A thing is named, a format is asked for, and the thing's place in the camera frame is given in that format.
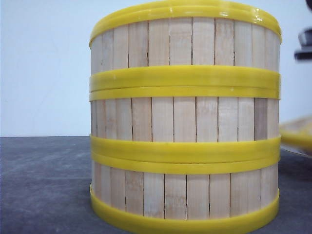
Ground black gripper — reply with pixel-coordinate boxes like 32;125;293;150
294;28;312;60

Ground bamboo steamer basket yellow rims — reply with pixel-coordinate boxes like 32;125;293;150
89;0;281;100

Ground yellow woven bamboo steamer lid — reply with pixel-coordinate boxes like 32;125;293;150
280;116;312;157

